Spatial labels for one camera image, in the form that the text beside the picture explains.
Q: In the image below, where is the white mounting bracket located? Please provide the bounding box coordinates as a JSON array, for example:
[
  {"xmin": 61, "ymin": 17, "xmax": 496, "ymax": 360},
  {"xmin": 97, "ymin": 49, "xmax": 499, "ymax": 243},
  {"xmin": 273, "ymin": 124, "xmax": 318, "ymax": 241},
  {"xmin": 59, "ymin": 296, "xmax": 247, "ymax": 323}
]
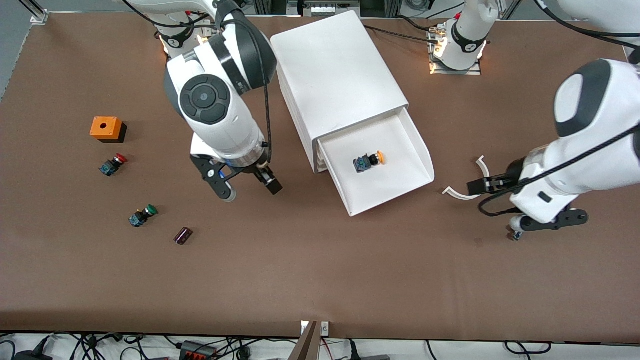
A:
[{"xmin": 300, "ymin": 321, "xmax": 331, "ymax": 337}]

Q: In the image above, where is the black power strip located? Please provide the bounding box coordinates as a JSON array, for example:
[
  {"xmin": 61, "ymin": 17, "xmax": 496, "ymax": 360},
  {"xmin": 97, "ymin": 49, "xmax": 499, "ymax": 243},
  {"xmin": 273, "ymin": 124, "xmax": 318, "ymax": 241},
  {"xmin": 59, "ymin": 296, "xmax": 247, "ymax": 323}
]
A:
[{"xmin": 179, "ymin": 341, "xmax": 217, "ymax": 360}]

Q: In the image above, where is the grey control box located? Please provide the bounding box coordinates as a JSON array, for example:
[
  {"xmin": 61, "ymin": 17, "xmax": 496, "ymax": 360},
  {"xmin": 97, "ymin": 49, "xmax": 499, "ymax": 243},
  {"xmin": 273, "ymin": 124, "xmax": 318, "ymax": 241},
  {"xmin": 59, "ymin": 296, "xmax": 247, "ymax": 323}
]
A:
[{"xmin": 299, "ymin": 0, "xmax": 362, "ymax": 17}]

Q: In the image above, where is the red push button switch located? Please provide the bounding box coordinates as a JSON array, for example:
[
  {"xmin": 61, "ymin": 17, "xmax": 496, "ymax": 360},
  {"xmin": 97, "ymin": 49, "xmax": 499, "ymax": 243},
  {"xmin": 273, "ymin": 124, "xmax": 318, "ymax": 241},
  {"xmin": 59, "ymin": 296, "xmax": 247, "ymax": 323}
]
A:
[{"xmin": 98, "ymin": 153, "xmax": 128, "ymax": 177}]

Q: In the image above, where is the white semicircular plastic clamp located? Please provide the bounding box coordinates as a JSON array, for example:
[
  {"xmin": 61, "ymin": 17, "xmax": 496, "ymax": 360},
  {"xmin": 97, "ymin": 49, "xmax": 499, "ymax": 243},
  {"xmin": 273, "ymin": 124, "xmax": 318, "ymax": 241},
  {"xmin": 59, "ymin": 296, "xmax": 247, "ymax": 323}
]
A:
[{"xmin": 442, "ymin": 155, "xmax": 493, "ymax": 202}]

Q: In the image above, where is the aluminium frame post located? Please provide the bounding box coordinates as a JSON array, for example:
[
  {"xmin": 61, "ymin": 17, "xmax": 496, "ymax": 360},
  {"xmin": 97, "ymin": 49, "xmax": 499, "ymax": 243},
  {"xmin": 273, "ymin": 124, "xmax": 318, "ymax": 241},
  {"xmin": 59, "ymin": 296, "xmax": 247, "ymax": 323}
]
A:
[{"xmin": 17, "ymin": 0, "xmax": 51, "ymax": 25}]

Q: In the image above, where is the orange button enclosure box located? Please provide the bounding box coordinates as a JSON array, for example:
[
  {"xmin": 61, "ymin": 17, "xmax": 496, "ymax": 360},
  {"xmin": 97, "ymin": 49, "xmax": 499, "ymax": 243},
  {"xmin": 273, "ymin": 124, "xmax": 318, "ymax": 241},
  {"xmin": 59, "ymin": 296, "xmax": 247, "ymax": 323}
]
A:
[{"xmin": 90, "ymin": 116, "xmax": 128, "ymax": 144}]

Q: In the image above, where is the black cable on table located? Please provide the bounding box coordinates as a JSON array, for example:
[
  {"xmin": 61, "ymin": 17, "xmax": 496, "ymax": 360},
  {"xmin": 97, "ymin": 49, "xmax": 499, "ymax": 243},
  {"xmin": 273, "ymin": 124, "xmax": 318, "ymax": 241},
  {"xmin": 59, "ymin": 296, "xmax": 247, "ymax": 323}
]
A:
[{"xmin": 362, "ymin": 24, "xmax": 443, "ymax": 45}]

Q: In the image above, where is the green push button switch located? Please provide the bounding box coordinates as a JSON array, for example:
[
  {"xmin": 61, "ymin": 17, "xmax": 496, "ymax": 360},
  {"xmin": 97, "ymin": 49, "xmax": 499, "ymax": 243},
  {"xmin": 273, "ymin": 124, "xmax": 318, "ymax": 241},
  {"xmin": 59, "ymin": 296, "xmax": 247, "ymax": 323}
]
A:
[{"xmin": 128, "ymin": 204, "xmax": 159, "ymax": 228}]

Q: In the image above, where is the yellow push button switch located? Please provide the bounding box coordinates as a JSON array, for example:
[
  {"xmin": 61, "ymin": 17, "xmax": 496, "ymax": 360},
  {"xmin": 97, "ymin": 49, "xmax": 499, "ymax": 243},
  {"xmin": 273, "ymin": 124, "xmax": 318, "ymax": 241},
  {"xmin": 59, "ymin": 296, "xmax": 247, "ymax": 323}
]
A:
[{"xmin": 353, "ymin": 150, "xmax": 386, "ymax": 174}]

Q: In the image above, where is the white drawer cabinet housing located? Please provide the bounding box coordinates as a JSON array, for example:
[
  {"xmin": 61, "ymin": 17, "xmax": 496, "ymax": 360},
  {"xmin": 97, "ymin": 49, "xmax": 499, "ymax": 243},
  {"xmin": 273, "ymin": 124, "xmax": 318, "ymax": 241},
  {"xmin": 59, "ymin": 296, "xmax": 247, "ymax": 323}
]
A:
[{"xmin": 270, "ymin": 10, "xmax": 411, "ymax": 175}]

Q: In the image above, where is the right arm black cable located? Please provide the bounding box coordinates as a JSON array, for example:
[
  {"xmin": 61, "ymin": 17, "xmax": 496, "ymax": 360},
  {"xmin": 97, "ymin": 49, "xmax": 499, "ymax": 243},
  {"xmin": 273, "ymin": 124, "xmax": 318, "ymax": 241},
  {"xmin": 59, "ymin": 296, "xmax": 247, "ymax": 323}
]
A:
[{"xmin": 215, "ymin": 0, "xmax": 275, "ymax": 166}]

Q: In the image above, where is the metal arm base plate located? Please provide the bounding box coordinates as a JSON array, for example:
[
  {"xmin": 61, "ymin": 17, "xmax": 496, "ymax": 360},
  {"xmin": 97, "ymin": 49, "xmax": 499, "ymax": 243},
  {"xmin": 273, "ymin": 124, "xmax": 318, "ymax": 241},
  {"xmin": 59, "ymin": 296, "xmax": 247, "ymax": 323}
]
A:
[{"xmin": 428, "ymin": 22, "xmax": 483, "ymax": 77}]

